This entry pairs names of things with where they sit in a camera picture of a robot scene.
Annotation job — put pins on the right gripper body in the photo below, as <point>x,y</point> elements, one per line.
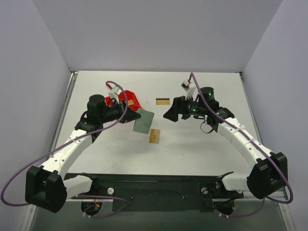
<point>181,107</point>

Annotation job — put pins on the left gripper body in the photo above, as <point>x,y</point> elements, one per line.
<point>125,112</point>

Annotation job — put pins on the gold VIP card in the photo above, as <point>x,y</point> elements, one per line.
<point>154,136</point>

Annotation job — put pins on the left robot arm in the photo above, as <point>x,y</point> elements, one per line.
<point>85,133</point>

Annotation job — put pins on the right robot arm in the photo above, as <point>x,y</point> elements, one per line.
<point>269,169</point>

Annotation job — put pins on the gold card with magnetic stripe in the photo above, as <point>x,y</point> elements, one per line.
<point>162,101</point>

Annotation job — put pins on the red plastic bin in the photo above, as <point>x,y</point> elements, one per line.
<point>131,96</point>

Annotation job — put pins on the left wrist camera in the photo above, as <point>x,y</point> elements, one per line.
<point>114,93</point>

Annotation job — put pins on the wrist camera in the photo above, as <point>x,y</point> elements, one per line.
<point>189,87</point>
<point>114,93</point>

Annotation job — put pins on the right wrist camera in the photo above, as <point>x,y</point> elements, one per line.
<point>189,87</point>

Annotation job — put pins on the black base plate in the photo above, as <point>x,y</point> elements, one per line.
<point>163,193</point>

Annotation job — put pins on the aluminium frame rail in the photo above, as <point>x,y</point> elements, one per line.
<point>56,191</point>

